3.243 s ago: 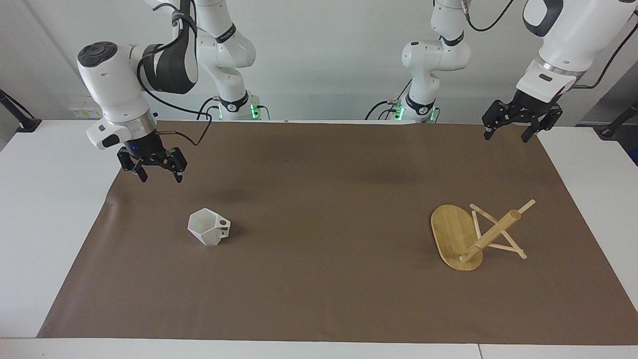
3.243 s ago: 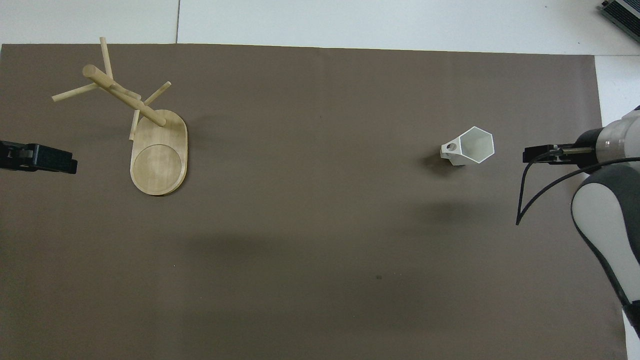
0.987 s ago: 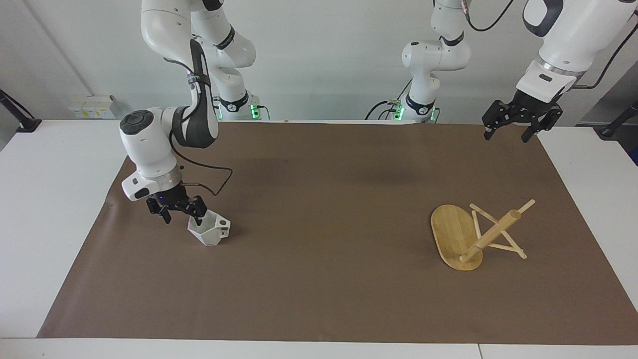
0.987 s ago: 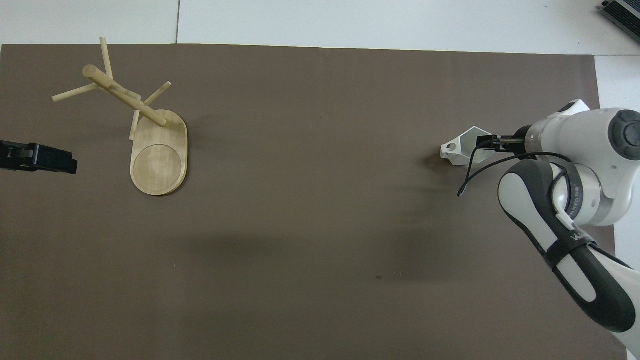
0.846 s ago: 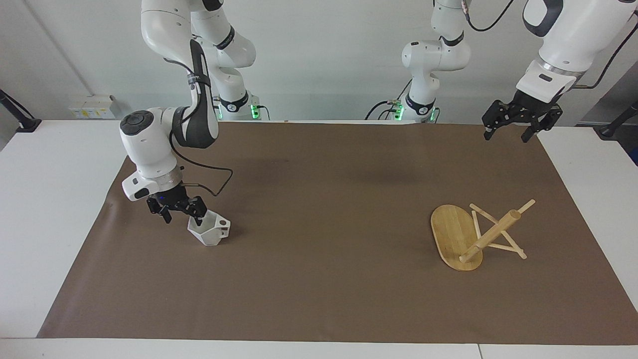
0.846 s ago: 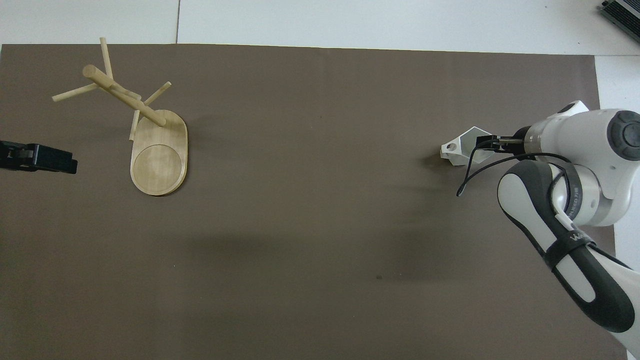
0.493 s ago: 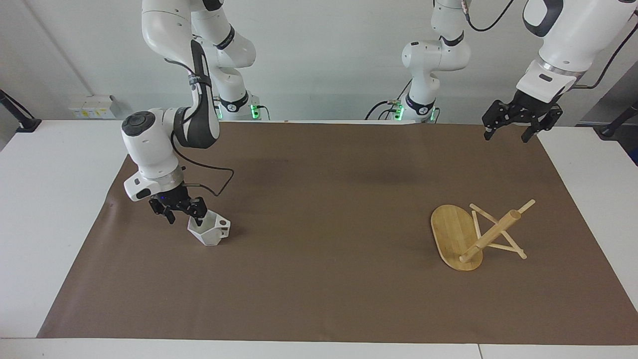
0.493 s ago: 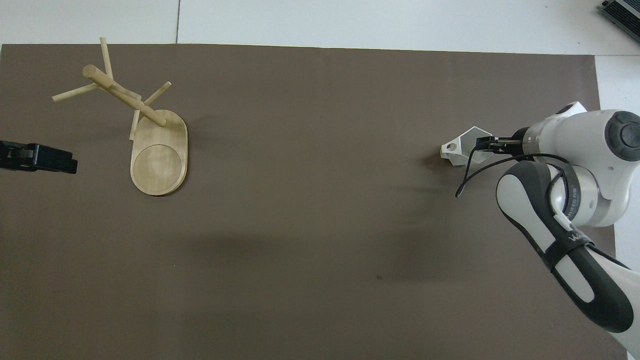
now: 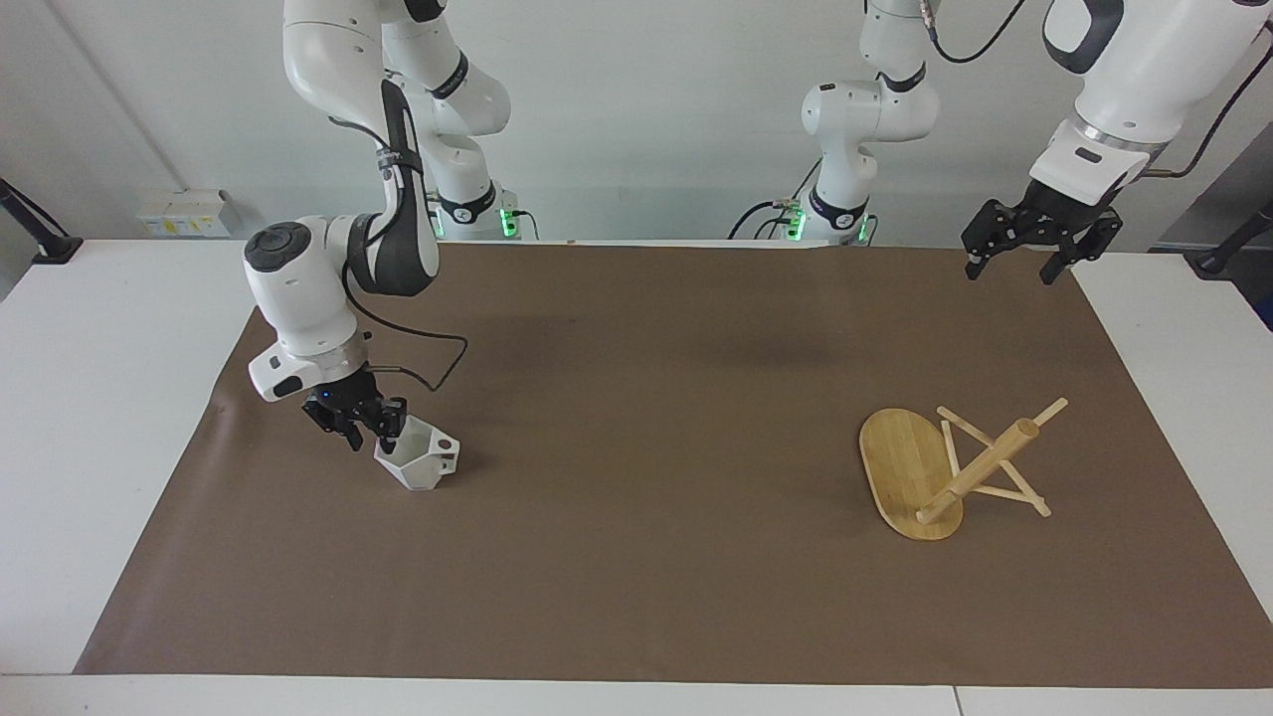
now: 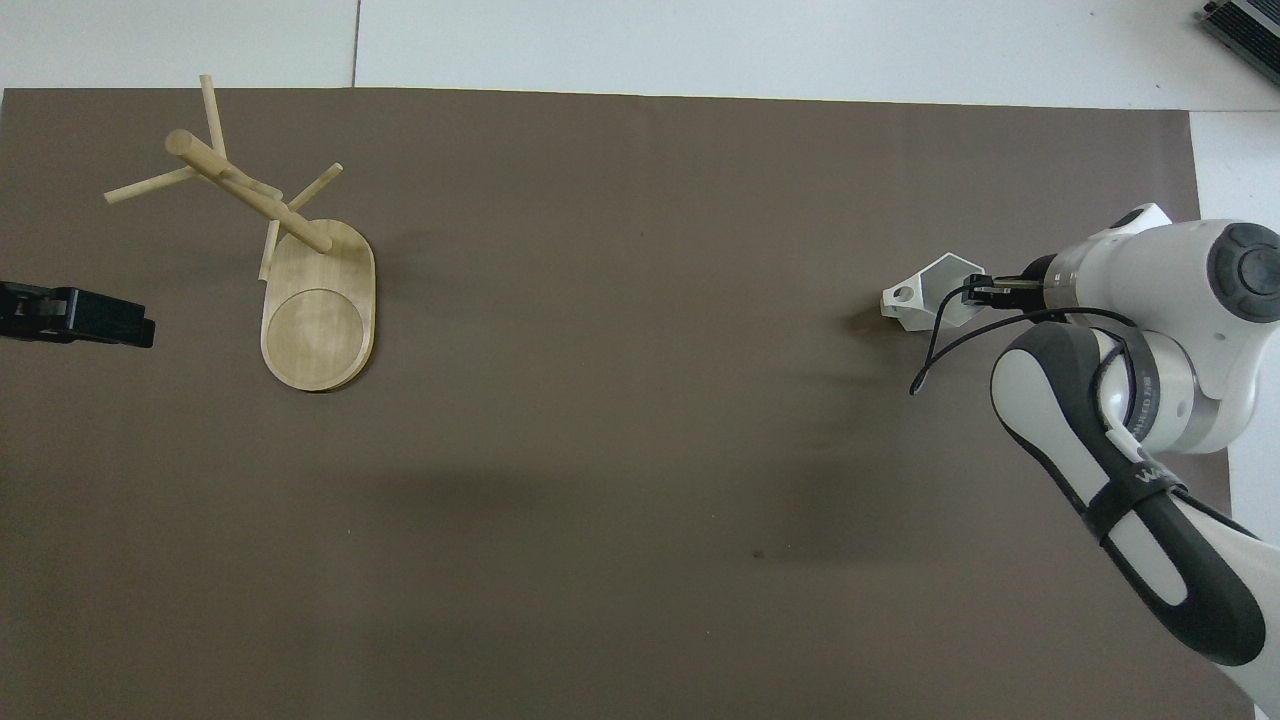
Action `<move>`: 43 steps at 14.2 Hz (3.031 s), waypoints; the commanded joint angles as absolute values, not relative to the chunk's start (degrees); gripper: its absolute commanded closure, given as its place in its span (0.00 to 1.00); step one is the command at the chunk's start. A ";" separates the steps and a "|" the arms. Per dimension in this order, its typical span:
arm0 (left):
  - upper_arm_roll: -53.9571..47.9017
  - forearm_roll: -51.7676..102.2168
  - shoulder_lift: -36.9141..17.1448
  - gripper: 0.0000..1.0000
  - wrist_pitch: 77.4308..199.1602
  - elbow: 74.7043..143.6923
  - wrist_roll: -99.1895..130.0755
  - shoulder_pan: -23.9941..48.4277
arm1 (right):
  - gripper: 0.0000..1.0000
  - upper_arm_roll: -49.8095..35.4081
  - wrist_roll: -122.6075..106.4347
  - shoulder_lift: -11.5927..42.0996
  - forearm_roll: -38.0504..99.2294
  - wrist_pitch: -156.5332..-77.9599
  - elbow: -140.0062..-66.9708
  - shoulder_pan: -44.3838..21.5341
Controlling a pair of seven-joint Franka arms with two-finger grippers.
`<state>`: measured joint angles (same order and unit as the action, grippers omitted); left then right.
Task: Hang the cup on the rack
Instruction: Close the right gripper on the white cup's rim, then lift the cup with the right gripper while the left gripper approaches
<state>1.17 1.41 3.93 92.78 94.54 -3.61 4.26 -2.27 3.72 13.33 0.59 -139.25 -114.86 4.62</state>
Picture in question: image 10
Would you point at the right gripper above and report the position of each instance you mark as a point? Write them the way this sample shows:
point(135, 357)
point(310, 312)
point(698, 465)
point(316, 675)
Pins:
point(1030, 275)

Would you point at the black stand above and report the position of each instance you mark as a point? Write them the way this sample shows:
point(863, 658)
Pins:
point(1245, 22)

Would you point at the wooden cup rack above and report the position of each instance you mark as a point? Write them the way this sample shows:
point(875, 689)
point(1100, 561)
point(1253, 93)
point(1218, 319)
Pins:
point(318, 330)

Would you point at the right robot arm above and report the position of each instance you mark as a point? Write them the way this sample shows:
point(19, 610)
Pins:
point(1190, 300)

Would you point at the white faceted cup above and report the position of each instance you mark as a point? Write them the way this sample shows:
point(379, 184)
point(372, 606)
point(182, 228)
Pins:
point(938, 285)

